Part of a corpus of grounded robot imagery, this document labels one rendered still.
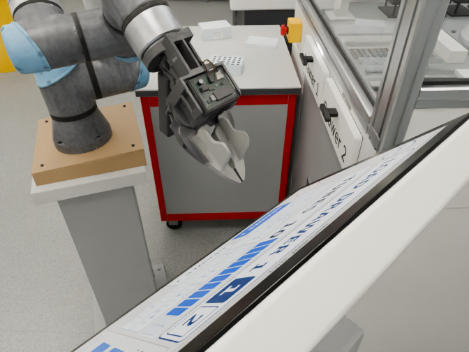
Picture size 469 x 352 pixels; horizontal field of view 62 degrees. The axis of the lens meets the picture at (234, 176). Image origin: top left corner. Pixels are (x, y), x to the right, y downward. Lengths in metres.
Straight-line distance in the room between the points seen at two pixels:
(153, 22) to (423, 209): 0.39
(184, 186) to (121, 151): 0.68
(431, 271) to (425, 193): 0.80
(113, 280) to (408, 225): 1.17
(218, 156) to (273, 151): 1.05
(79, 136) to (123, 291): 0.62
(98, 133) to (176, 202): 0.76
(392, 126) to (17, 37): 0.63
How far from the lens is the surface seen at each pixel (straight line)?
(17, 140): 2.81
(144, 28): 0.56
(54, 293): 1.84
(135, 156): 1.05
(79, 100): 1.03
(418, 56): 0.73
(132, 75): 1.02
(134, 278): 1.42
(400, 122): 0.78
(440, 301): 1.30
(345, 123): 0.94
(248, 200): 1.74
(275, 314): 0.25
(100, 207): 1.16
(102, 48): 0.67
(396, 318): 1.32
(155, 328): 0.34
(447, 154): 0.41
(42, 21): 0.68
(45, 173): 1.07
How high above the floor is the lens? 1.41
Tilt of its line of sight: 40 degrees down
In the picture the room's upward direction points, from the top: straight up
